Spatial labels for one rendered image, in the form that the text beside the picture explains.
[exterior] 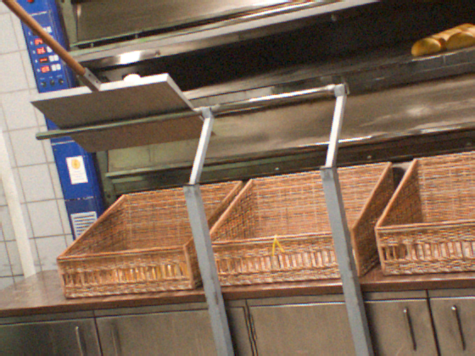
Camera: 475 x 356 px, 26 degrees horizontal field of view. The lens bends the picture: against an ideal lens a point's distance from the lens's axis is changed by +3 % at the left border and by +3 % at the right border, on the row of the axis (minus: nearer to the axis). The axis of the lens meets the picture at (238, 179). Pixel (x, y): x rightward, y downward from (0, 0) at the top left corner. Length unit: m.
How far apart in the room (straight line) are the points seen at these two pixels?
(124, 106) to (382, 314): 1.13
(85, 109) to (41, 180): 0.78
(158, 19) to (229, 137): 0.51
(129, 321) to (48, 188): 0.94
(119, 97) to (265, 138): 0.59
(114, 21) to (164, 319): 1.19
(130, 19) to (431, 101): 1.19
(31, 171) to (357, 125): 1.45
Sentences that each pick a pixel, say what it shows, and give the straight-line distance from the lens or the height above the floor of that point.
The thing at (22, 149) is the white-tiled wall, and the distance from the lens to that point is 4.37.
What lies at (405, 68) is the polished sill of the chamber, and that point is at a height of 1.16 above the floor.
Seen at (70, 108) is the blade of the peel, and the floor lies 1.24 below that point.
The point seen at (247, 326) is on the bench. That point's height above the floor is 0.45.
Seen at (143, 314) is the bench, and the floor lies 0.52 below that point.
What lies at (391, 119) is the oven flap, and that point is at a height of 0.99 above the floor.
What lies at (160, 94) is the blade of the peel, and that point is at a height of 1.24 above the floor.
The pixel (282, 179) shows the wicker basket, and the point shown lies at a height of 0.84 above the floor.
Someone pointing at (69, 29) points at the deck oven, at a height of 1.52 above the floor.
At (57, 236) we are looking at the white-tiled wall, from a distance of 4.37.
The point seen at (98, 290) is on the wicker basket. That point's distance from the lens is 3.72.
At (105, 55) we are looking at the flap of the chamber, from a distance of 3.88.
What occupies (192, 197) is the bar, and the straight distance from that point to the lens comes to 3.27.
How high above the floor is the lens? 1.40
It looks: 8 degrees down
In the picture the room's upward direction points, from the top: 11 degrees counter-clockwise
